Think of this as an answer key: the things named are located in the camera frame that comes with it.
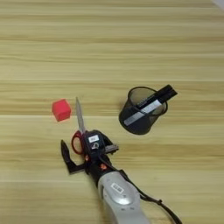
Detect red handled scissors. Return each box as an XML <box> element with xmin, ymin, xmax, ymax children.
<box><xmin>71</xmin><ymin>96</ymin><xmax>88</xmax><ymax>156</ymax></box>

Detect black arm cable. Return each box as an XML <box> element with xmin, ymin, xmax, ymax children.
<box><xmin>99</xmin><ymin>154</ymin><xmax>183</xmax><ymax>224</ymax></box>

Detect black mesh pen cup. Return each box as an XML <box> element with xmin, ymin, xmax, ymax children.
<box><xmin>118</xmin><ymin>86</ymin><xmax>169</xmax><ymax>136</ymax></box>

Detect black marker white label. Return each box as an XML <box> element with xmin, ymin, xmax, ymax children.
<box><xmin>123</xmin><ymin>88</ymin><xmax>179</xmax><ymax>127</ymax></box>

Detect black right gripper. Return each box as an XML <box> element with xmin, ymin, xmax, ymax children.
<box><xmin>59</xmin><ymin>132</ymin><xmax>120</xmax><ymax>187</ymax></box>

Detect red cube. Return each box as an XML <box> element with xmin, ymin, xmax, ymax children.
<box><xmin>52</xmin><ymin>98</ymin><xmax>73</xmax><ymax>123</ymax></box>

